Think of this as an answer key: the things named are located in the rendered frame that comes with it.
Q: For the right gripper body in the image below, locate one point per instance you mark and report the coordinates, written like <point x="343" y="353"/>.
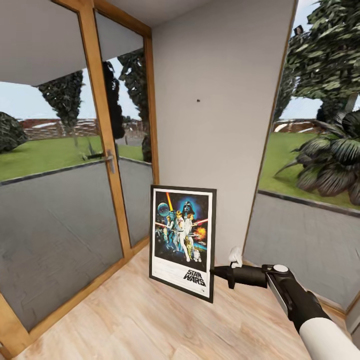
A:
<point x="241" y="275"/>

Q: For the poster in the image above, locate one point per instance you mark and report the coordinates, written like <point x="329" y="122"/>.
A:
<point x="182" y="238"/>

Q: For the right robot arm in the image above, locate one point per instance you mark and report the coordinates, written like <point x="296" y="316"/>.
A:
<point x="323" y="339"/>

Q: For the fixed window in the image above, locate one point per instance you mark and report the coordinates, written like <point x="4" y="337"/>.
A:
<point x="306" y="211"/>

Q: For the door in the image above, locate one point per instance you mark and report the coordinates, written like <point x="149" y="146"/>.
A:
<point x="78" y="156"/>

